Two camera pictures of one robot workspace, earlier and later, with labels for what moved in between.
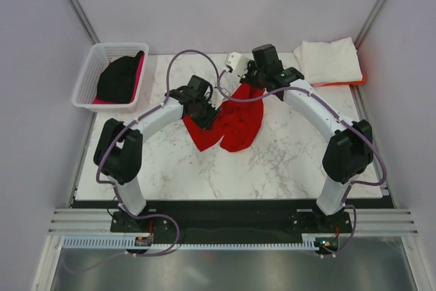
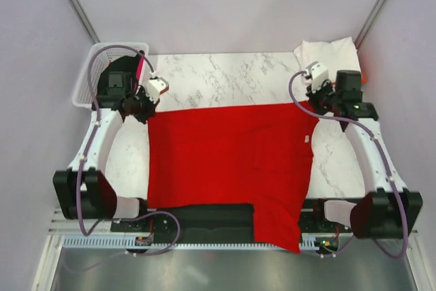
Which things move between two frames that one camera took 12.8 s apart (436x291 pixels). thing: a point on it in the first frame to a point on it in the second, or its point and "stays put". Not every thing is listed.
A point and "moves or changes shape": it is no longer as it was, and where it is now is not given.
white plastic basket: [98, 60] stays put
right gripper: [245, 78] to [313, 96]
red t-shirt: [236, 125] moves or changes shape
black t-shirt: [117, 82] stays put
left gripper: [214, 112] to [151, 105]
